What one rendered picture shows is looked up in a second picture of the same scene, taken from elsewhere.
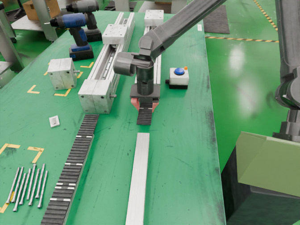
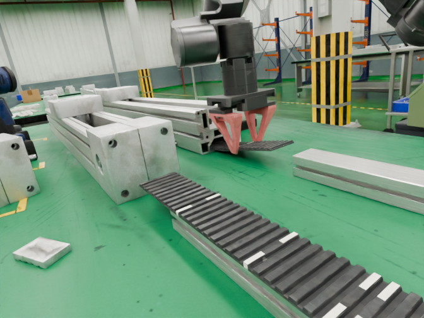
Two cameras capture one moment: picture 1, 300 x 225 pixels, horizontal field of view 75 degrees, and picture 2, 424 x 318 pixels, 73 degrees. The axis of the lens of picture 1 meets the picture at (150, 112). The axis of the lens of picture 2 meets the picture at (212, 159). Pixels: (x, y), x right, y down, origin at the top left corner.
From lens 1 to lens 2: 0.54 m
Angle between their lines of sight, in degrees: 39
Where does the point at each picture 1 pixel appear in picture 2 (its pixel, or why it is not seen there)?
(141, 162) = (385, 168)
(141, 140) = (320, 156)
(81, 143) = (212, 213)
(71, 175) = (318, 270)
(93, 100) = (141, 149)
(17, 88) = not seen: outside the picture
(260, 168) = not seen: outside the picture
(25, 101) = not seen: outside the picture
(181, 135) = (342, 146)
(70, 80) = (23, 170)
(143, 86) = (248, 69)
